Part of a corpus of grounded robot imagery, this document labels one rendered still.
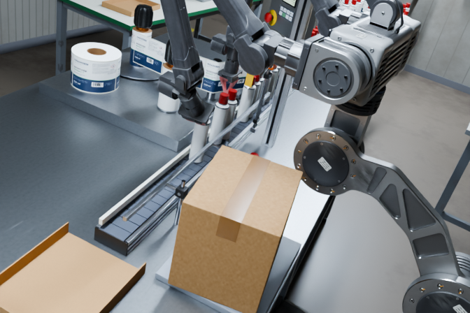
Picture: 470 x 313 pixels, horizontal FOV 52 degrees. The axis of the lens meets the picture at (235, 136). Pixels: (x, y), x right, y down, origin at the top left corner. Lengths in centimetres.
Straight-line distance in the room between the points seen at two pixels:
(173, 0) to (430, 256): 95
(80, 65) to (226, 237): 114
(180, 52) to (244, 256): 56
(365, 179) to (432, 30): 498
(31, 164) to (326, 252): 177
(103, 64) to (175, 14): 79
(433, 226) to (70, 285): 94
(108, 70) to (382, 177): 120
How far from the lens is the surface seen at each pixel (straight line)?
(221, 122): 178
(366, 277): 286
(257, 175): 128
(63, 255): 140
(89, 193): 160
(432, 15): 624
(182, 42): 131
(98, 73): 205
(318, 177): 142
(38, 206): 156
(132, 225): 142
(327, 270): 280
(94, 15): 338
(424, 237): 142
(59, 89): 210
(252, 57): 115
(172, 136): 184
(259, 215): 115
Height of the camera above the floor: 182
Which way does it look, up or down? 29 degrees down
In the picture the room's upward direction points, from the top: 13 degrees clockwise
